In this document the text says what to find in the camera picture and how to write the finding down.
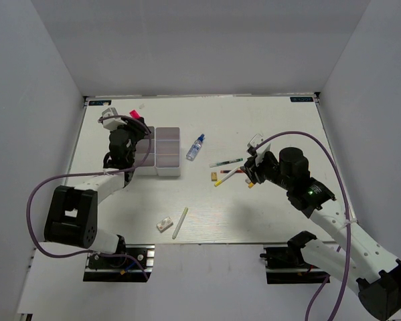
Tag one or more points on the left white divided organizer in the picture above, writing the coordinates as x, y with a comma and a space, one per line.
145, 156

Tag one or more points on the dark corner label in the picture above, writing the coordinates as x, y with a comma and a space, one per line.
99, 102
301, 99

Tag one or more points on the right white divided organizer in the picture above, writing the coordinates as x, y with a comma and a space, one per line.
167, 151

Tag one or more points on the blue cap spray bottle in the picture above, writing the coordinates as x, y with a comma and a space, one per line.
195, 148

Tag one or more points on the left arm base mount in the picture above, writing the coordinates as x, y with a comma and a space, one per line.
121, 269

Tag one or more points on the white correction tape dispenser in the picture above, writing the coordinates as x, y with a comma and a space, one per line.
164, 224

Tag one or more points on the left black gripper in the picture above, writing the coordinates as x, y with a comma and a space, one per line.
136, 126

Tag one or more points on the green gel pen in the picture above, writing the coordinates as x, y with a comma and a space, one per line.
225, 162

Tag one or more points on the red pen orange cap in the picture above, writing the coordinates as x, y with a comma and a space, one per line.
228, 171

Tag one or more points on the pink cap black highlighter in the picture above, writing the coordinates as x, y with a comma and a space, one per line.
134, 114

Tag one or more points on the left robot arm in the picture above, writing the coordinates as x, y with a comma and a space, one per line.
73, 214

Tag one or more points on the pale yellow pen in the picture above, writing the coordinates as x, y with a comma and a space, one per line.
180, 223

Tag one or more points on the dark corner label right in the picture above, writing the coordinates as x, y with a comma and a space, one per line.
301, 99

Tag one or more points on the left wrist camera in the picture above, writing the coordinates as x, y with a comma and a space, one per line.
110, 120

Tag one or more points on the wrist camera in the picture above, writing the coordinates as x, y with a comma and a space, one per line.
257, 148
110, 120

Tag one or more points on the white divided organizer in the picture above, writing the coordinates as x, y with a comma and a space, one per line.
145, 156
167, 151

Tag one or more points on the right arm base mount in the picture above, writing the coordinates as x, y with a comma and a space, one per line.
282, 269

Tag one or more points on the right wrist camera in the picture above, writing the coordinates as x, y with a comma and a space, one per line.
257, 148

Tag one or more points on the white marker yellow cap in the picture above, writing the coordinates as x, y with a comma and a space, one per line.
228, 175

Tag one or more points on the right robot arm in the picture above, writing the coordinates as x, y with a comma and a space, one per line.
371, 272

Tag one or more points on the dark corner label left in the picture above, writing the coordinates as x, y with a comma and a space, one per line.
99, 102

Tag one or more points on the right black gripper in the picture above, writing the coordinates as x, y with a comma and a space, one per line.
253, 168

